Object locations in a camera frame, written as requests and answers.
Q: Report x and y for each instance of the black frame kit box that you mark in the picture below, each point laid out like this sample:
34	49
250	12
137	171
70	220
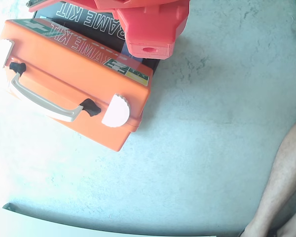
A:
98	32

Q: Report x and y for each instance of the red robot arm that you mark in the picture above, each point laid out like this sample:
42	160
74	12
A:
150	22

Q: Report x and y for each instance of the white round box latch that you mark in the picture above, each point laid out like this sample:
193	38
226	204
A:
1	50
116	111

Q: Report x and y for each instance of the bare person leg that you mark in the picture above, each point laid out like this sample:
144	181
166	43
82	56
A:
281	172

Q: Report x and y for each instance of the white plate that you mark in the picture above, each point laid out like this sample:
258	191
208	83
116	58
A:
39	100

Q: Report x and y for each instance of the orange first-aid box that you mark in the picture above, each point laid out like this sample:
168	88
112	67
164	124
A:
69	66

